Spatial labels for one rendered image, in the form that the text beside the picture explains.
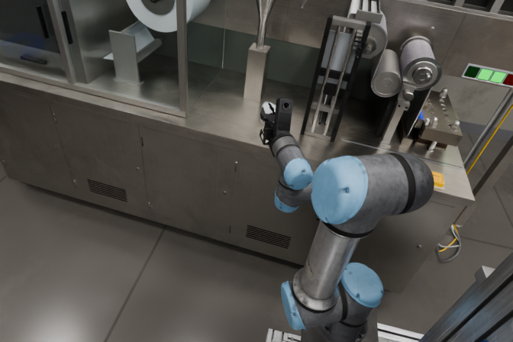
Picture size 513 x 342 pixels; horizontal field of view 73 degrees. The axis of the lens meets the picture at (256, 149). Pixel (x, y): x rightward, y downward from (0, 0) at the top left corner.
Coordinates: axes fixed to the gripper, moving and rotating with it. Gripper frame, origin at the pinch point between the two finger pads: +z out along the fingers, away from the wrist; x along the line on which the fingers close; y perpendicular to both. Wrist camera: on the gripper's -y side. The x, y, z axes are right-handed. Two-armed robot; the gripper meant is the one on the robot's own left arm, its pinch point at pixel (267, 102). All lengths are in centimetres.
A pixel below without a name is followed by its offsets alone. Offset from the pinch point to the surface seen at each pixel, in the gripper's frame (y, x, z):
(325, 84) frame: 2.1, 33.1, 22.8
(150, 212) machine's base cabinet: 111, -31, 50
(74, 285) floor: 134, -69, 21
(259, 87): 23, 17, 54
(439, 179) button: 21, 78, -15
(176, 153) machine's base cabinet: 56, -21, 40
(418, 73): -12, 67, 14
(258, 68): 13, 14, 55
